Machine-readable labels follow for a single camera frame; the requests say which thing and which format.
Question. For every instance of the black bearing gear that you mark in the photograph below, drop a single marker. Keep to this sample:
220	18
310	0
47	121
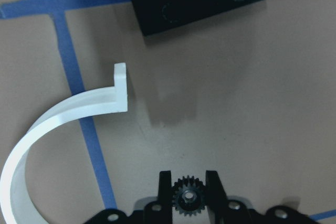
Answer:
188	196

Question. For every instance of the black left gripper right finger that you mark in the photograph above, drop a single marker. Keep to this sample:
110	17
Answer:
216	198

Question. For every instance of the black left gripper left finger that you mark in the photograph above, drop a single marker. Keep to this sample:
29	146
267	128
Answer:
165	197

